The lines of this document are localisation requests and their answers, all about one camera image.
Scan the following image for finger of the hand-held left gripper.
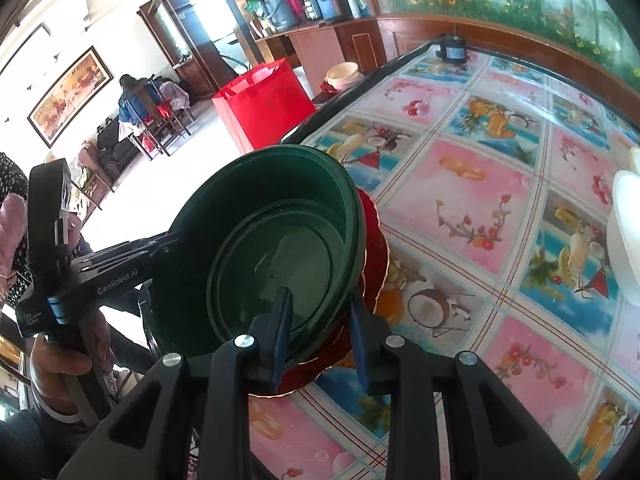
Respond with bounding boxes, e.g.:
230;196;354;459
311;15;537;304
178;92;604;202
71;231;182;272
97;247;176;276

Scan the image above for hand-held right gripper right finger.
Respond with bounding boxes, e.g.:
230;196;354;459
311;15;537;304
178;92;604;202
348;299;581;480

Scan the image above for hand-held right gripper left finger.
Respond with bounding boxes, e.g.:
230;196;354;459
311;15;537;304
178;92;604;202
57;287;296;480

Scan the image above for red glass plate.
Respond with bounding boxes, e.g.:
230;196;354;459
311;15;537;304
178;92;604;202
250;225;392;402
300;187;382;376

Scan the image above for dark green plastic bowl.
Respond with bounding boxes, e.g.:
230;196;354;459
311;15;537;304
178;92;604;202
148;144;368;366

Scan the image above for white paper bowl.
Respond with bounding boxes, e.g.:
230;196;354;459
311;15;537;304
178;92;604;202
606;170;640;307

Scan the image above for person's left hand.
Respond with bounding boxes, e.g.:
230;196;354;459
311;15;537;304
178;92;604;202
30;304;119;405

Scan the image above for pink sleeve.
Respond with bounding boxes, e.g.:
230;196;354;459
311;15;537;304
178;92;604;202
0;192;29;282

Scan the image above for dotted black clothing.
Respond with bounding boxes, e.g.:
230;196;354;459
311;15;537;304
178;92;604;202
0;152;32;306

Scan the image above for wooden chair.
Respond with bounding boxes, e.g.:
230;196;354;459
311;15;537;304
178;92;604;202
132;80;194;162

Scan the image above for red gift bag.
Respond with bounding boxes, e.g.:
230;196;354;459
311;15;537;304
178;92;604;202
212;57;317;156

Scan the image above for tall wooden cabinet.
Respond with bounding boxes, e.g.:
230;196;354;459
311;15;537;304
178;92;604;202
138;0;247;102

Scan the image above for small cream basin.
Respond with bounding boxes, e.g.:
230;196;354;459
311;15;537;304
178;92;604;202
324;61;362;92

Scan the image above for grey thermos jug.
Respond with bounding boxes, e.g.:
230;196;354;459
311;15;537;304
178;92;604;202
262;0;297;31

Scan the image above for small black jar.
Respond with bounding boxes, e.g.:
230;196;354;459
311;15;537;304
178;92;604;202
434;34;469;65

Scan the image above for flower landscape glass panel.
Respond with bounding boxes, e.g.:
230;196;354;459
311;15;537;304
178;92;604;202
370;0;640;78

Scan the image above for framed wall painting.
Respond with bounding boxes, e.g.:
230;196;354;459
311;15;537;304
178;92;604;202
27;46;108;149

